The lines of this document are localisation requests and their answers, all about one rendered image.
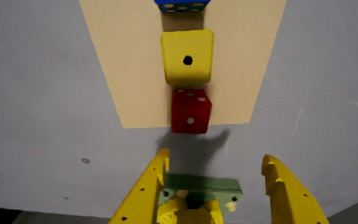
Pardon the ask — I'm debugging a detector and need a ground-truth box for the dark blue die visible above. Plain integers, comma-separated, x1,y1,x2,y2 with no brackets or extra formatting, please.
154,0,211,13

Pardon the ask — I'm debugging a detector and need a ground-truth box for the red die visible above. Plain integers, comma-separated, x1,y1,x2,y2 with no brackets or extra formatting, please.
171,89,212,134

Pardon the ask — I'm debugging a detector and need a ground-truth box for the tan flat mat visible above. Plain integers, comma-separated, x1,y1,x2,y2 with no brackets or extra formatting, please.
79,0,287,128

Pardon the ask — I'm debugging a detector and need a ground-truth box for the yellow die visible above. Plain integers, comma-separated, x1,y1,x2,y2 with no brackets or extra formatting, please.
160,29,214,86

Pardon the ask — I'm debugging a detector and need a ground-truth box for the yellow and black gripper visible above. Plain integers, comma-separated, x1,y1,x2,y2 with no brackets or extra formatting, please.
107,149,329,224

